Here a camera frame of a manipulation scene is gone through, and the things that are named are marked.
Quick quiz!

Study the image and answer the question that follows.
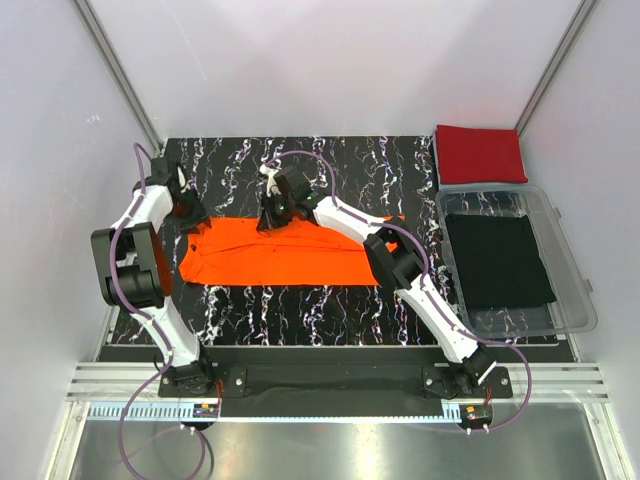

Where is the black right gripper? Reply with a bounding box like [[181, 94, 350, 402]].
[[257, 191, 295, 233]]

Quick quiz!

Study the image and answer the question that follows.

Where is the orange t-shirt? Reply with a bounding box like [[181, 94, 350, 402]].
[[179, 217, 378, 286]]

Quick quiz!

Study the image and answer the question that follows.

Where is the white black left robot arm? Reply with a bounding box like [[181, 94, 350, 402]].
[[91, 157, 216, 396]]

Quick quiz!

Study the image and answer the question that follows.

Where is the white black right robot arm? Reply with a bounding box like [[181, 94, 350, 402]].
[[259, 162, 496, 397]]

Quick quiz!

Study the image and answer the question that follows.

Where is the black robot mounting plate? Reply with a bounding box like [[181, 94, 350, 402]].
[[157, 363, 515, 401]]

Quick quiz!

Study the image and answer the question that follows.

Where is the red folded t-shirt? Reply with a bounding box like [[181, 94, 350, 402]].
[[435, 125, 528, 185]]

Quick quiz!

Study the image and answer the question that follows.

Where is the black folded t-shirt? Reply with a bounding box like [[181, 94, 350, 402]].
[[445, 214, 556, 309]]

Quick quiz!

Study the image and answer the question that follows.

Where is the clear plastic bin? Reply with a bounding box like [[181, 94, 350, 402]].
[[435, 184, 598, 339]]

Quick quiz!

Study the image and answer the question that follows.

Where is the aluminium extrusion rail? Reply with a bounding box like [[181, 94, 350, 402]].
[[68, 362, 609, 403]]

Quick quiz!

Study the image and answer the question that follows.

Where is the slotted cable duct rail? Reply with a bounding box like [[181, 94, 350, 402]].
[[87, 402, 494, 422]]

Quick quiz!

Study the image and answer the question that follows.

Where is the left aluminium frame post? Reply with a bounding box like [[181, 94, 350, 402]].
[[70, 0, 164, 152]]

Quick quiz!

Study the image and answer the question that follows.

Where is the aluminium frame post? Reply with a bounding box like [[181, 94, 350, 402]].
[[70, 0, 164, 152], [514, 0, 600, 139]]

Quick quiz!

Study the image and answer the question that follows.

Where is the right aluminium frame post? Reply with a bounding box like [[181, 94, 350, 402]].
[[514, 0, 600, 139]]

